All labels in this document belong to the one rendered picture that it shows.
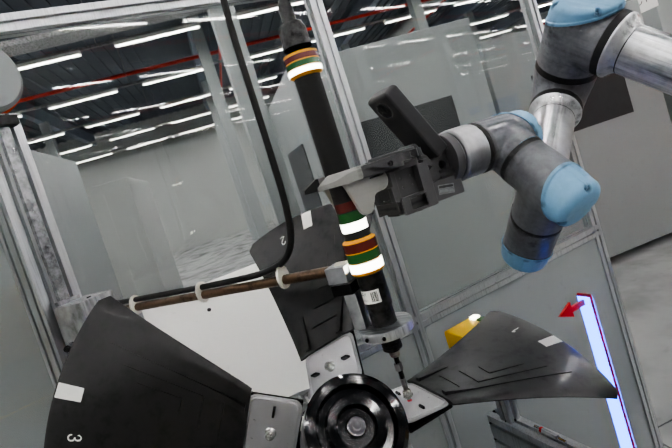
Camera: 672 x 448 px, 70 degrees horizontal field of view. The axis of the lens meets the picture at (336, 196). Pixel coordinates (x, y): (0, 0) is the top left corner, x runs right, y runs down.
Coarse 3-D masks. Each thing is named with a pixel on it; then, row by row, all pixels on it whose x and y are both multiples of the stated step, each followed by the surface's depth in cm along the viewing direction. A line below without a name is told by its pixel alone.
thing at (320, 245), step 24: (312, 216) 79; (336, 216) 77; (264, 240) 81; (312, 240) 76; (336, 240) 74; (264, 264) 79; (288, 264) 76; (312, 264) 73; (288, 288) 74; (312, 288) 71; (288, 312) 72; (312, 312) 69; (336, 312) 66; (312, 336) 68; (336, 336) 65
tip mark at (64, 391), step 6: (60, 384) 57; (66, 384) 57; (60, 390) 57; (66, 390) 57; (72, 390) 57; (78, 390) 57; (54, 396) 57; (60, 396) 57; (66, 396) 57; (72, 396) 57; (78, 396) 57
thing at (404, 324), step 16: (336, 272) 62; (336, 288) 62; (352, 288) 61; (352, 304) 61; (352, 320) 62; (368, 320) 62; (400, 320) 61; (368, 336) 59; (384, 336) 58; (400, 336) 58
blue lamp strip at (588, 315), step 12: (588, 300) 75; (588, 312) 76; (588, 324) 77; (600, 336) 76; (600, 348) 76; (600, 360) 77; (612, 408) 78; (624, 420) 77; (624, 432) 77; (624, 444) 78
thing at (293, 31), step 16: (288, 0) 59; (288, 16) 58; (288, 32) 58; (304, 32) 58; (288, 48) 61; (304, 48) 61; (368, 288) 60; (384, 288) 60; (368, 304) 60; (384, 304) 60; (384, 320) 60
